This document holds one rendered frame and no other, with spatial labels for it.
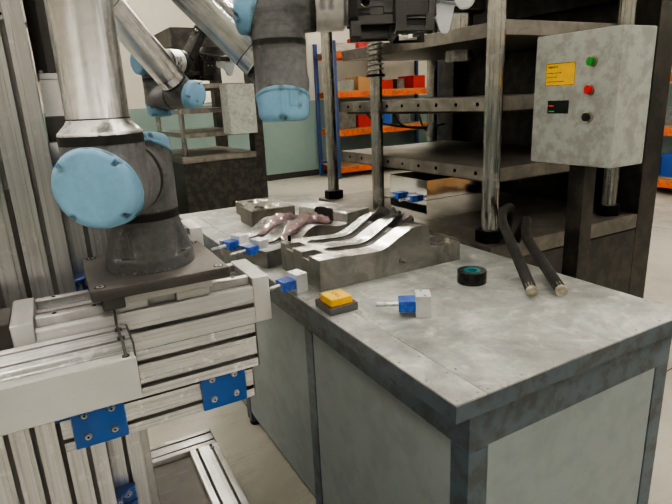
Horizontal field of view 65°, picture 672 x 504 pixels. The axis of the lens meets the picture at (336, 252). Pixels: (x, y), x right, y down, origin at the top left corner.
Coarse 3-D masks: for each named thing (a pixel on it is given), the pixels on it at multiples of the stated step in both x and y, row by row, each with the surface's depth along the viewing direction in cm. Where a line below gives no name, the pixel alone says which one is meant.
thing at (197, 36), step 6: (192, 30) 166; (198, 30) 164; (192, 36) 165; (198, 36) 163; (204, 36) 165; (192, 42) 164; (198, 42) 164; (186, 48) 164; (192, 48) 163; (198, 48) 164; (192, 54) 163; (192, 60) 165
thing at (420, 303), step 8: (400, 296) 129; (408, 296) 128; (416, 296) 125; (424, 296) 124; (376, 304) 128; (384, 304) 128; (392, 304) 127; (400, 304) 126; (408, 304) 125; (416, 304) 125; (424, 304) 125; (416, 312) 125; (424, 312) 125
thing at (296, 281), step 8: (288, 272) 147; (296, 272) 146; (304, 272) 146; (280, 280) 144; (288, 280) 144; (296, 280) 144; (304, 280) 146; (272, 288) 142; (280, 288) 144; (288, 288) 143; (296, 288) 145; (304, 288) 146
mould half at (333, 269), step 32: (352, 224) 176; (384, 224) 166; (416, 224) 159; (288, 256) 161; (320, 256) 147; (352, 256) 148; (384, 256) 154; (416, 256) 160; (448, 256) 166; (320, 288) 145
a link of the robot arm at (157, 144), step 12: (144, 132) 86; (156, 132) 88; (156, 144) 87; (168, 144) 91; (156, 156) 86; (168, 156) 90; (168, 168) 90; (168, 180) 90; (168, 192) 91; (156, 204) 89; (168, 204) 91
